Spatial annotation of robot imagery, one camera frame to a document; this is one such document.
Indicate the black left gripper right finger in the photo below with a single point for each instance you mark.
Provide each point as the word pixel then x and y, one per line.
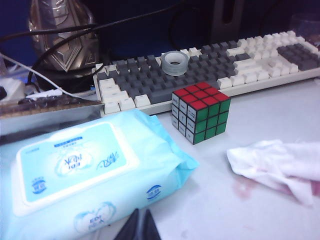
pixel 152 228

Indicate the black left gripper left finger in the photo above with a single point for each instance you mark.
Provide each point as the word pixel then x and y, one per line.
pixel 132 228

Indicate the white wet wipe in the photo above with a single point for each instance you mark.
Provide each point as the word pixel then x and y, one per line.
pixel 275 165

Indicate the light blue wet wipes pack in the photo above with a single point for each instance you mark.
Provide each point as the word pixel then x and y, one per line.
pixel 82 175

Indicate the Rubik's cube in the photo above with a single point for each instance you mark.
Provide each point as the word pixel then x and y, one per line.
pixel 210 117

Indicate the silver foil bag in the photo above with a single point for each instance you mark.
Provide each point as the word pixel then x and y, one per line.
pixel 50 112

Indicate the white grey mechanical keyboard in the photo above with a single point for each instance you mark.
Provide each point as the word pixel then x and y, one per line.
pixel 155 82

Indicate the translucent tape roll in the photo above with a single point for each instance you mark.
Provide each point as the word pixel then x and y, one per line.
pixel 175 70

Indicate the white power strip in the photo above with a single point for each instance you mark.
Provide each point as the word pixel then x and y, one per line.
pixel 13 87

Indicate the black power plug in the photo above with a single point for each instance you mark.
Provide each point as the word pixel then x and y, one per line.
pixel 2 93

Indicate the silver metallic trophy figurine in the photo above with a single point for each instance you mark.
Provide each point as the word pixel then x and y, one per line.
pixel 62 35

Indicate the grey monitor stand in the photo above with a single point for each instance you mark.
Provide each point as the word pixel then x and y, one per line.
pixel 228 22

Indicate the clear glass cup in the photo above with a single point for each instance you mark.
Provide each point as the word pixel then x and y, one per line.
pixel 306 27

